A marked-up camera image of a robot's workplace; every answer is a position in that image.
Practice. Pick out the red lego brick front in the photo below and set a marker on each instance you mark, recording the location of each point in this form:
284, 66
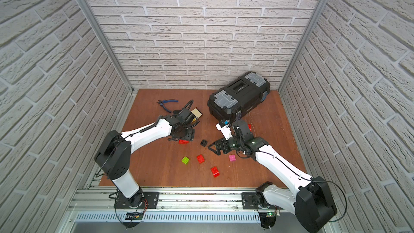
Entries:
215, 172

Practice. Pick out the small red lego brick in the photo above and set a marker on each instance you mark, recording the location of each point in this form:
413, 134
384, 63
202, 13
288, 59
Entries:
184, 142

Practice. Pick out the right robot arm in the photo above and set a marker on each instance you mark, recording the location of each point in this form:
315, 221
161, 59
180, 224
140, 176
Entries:
309, 199

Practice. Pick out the black work glove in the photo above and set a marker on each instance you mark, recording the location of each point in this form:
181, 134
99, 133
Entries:
195, 111

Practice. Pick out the blue handled pliers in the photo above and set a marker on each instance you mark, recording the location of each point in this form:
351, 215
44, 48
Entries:
163, 103

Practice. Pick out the black plastic toolbox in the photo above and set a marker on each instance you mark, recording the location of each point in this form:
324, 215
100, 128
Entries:
239, 97

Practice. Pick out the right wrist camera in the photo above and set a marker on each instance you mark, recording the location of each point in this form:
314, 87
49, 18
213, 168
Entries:
225, 128

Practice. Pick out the black lego brick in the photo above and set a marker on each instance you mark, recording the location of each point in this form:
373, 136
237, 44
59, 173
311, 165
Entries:
204, 143

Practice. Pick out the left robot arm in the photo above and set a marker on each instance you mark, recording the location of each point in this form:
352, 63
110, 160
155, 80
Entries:
113, 156

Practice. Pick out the pink lego brick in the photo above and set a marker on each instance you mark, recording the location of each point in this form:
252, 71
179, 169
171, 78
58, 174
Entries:
232, 158

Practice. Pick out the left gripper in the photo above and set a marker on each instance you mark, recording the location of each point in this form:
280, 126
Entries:
183, 129

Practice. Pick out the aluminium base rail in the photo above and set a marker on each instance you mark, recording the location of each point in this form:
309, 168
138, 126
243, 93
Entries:
195, 205

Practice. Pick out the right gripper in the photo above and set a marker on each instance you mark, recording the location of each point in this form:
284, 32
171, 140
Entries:
221, 142

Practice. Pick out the green lego brick left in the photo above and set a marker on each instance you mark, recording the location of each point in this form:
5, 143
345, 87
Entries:
185, 160

